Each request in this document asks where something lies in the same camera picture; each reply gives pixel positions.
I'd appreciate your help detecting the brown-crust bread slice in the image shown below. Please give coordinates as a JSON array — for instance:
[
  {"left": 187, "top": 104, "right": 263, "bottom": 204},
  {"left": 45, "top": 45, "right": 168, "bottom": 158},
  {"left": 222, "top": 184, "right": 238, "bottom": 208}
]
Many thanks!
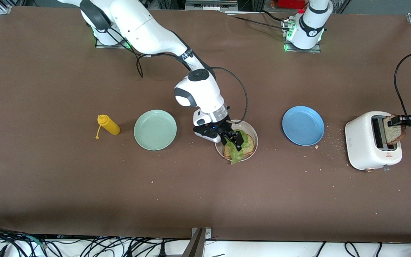
[
  {"left": 223, "top": 133, "right": 256, "bottom": 160},
  {"left": 383, "top": 114, "right": 406, "bottom": 145}
]

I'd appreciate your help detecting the green lettuce leaf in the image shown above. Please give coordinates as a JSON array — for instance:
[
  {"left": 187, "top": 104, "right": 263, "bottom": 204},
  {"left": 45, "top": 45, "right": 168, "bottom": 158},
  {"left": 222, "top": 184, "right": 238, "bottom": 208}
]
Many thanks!
[{"left": 224, "top": 129, "right": 250, "bottom": 165}]

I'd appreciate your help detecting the yellow squeeze sauce bottle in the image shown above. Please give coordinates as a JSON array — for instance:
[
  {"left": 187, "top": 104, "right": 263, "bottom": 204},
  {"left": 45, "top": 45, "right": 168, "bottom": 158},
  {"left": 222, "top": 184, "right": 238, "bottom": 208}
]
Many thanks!
[{"left": 95, "top": 115, "right": 121, "bottom": 139}]

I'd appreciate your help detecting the beige round plate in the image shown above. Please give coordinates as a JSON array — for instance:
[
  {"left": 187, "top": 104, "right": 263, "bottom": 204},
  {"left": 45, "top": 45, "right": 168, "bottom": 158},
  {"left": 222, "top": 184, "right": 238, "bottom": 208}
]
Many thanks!
[{"left": 215, "top": 120, "right": 258, "bottom": 162}]

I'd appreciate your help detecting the blue round plate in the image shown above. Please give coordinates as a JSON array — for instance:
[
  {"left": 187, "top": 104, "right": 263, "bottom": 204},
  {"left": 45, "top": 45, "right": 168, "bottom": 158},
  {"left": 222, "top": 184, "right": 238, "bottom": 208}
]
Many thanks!
[{"left": 282, "top": 106, "right": 325, "bottom": 146}]

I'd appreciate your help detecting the green round plate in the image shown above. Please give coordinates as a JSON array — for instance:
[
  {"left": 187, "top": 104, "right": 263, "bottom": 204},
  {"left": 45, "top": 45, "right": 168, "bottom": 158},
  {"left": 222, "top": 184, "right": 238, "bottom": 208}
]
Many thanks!
[{"left": 134, "top": 110, "right": 177, "bottom": 151}]

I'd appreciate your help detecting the white two-slot toaster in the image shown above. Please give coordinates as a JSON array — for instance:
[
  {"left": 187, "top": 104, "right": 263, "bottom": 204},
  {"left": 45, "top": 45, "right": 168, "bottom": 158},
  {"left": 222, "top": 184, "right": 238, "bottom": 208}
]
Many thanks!
[{"left": 345, "top": 111, "right": 403, "bottom": 172}]

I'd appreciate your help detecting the red box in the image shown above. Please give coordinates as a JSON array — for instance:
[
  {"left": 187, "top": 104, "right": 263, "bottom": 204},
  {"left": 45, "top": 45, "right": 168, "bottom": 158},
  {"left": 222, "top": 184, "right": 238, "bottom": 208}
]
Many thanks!
[{"left": 277, "top": 0, "right": 306, "bottom": 9}]

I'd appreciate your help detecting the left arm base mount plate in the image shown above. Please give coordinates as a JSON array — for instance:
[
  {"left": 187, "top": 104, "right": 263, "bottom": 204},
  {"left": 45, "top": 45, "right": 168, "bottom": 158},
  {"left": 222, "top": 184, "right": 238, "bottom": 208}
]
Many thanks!
[{"left": 282, "top": 20, "right": 322, "bottom": 53}]

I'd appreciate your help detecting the black base power cable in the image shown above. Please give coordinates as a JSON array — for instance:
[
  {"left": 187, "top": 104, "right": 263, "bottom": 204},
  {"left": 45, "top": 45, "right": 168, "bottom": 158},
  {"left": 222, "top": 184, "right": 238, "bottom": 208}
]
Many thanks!
[{"left": 223, "top": 10, "right": 293, "bottom": 31}]

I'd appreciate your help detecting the aluminium camera post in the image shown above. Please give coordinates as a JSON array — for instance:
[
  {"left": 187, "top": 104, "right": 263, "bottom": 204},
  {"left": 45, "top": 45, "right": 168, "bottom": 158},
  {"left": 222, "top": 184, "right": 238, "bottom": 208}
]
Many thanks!
[{"left": 181, "top": 228, "right": 212, "bottom": 257}]

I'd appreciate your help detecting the grey aluminium rail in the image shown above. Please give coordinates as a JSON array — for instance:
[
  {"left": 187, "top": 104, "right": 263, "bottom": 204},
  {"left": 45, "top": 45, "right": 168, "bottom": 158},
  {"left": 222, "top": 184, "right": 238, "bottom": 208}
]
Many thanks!
[{"left": 186, "top": 0, "right": 238, "bottom": 11}]

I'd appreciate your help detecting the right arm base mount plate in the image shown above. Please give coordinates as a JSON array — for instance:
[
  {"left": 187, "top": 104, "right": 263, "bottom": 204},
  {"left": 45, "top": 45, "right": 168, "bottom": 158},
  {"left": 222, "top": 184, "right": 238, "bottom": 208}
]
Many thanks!
[{"left": 95, "top": 21, "right": 134, "bottom": 49}]

